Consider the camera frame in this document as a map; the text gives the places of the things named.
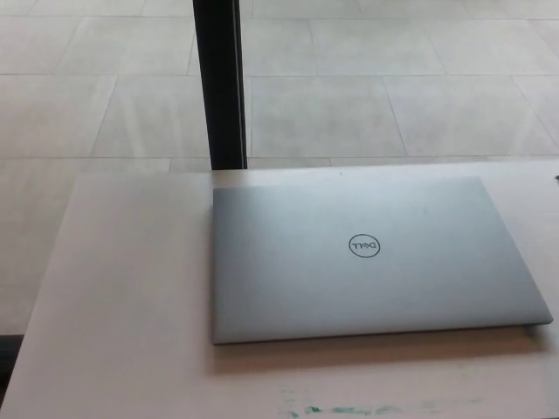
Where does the silver Dell laptop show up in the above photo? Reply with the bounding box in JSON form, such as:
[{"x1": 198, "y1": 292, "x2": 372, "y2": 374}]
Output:
[{"x1": 211, "y1": 175, "x2": 555, "y2": 347}]

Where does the black vertical window frame post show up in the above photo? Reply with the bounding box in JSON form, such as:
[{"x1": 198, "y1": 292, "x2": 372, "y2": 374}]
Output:
[{"x1": 192, "y1": 0, "x2": 249, "y2": 171}]

